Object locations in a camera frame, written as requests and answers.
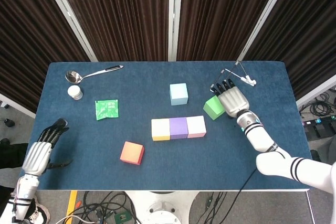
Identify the small white jar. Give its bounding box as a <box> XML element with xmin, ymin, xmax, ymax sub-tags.
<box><xmin>67</xmin><ymin>85</ymin><xmax>83</xmax><ymax>101</ymax></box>

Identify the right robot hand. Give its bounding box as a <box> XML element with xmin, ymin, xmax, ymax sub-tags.
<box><xmin>214</xmin><ymin>78</ymin><xmax>250</xmax><ymax>119</ymax></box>

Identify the pink cube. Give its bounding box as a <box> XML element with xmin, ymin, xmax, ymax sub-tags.
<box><xmin>186</xmin><ymin>115</ymin><xmax>207</xmax><ymax>139</ymax></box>

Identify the white partition post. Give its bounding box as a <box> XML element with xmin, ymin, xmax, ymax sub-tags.
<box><xmin>237</xmin><ymin>0</ymin><xmax>294</xmax><ymax>61</ymax></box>
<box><xmin>296</xmin><ymin>74</ymin><xmax>336</xmax><ymax>108</ymax></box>
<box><xmin>167</xmin><ymin>0</ymin><xmax>184</xmax><ymax>61</ymax></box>
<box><xmin>0</xmin><ymin>93</ymin><xmax>36</xmax><ymax>119</ymax></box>
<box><xmin>39</xmin><ymin>0</ymin><xmax>98</xmax><ymax>62</ymax></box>

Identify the yellow floor tape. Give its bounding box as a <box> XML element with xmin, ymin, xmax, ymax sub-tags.
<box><xmin>66</xmin><ymin>190</ymin><xmax>79</xmax><ymax>218</ymax></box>

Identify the purple cube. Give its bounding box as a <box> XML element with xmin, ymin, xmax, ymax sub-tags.
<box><xmin>169</xmin><ymin>117</ymin><xmax>188</xmax><ymax>140</ymax></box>

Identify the brown curtain panel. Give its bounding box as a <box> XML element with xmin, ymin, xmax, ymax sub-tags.
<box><xmin>244</xmin><ymin>0</ymin><xmax>336</xmax><ymax>100</ymax></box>
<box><xmin>176</xmin><ymin>0</ymin><xmax>284</xmax><ymax>61</ymax></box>
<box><xmin>54</xmin><ymin>0</ymin><xmax>170</xmax><ymax>62</ymax></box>
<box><xmin>0</xmin><ymin>0</ymin><xmax>91</xmax><ymax>113</ymax></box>

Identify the green electronics box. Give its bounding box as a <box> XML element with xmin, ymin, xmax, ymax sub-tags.
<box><xmin>114</xmin><ymin>211</ymin><xmax>131</xmax><ymax>224</ymax></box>

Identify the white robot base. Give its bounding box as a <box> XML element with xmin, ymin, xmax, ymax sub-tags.
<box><xmin>125</xmin><ymin>191</ymin><xmax>197</xmax><ymax>224</ymax></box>

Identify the metal ladle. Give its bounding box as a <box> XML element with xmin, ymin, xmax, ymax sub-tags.
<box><xmin>65</xmin><ymin>65</ymin><xmax>124</xmax><ymax>84</ymax></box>

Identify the green cube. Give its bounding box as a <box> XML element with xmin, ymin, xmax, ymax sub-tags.
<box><xmin>203</xmin><ymin>95</ymin><xmax>227</xmax><ymax>121</ymax></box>

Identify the light blue cube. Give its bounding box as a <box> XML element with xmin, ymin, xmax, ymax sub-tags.
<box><xmin>169</xmin><ymin>83</ymin><xmax>189</xmax><ymax>106</ymax></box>

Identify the white sneaker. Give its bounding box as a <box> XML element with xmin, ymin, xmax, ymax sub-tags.
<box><xmin>27</xmin><ymin>199</ymin><xmax>50</xmax><ymax>223</ymax></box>

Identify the white floor cable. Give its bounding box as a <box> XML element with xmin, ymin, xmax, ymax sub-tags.
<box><xmin>55</xmin><ymin>215</ymin><xmax>87</xmax><ymax>224</ymax></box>

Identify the folding wire stand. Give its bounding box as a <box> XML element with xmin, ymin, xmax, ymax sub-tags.
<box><xmin>209</xmin><ymin>60</ymin><xmax>257</xmax><ymax>95</ymax></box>

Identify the yellow cube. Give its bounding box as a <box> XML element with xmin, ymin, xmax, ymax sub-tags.
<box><xmin>151</xmin><ymin>118</ymin><xmax>171</xmax><ymax>142</ymax></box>

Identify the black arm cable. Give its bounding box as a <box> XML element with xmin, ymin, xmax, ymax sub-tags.
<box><xmin>227</xmin><ymin>147</ymin><xmax>287</xmax><ymax>224</ymax></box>

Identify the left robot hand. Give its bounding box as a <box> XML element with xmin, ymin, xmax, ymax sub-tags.
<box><xmin>22</xmin><ymin>119</ymin><xmax>74</xmax><ymax>176</ymax></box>

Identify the green foil packet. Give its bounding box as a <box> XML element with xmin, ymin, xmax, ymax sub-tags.
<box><xmin>94</xmin><ymin>99</ymin><xmax>119</xmax><ymax>121</ymax></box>

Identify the red cube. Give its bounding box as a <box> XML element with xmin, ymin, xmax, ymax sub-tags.
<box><xmin>120</xmin><ymin>141</ymin><xmax>145</xmax><ymax>166</ymax></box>

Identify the black floor cable bundle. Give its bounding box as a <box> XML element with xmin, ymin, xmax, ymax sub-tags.
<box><xmin>202</xmin><ymin>191</ymin><xmax>228</xmax><ymax>224</ymax></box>
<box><xmin>299</xmin><ymin>91</ymin><xmax>336</xmax><ymax>120</ymax></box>
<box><xmin>76</xmin><ymin>191</ymin><xmax>137</xmax><ymax>224</ymax></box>

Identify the blue table mat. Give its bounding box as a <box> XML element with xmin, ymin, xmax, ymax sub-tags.
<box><xmin>28</xmin><ymin>61</ymin><xmax>309</xmax><ymax>191</ymax></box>

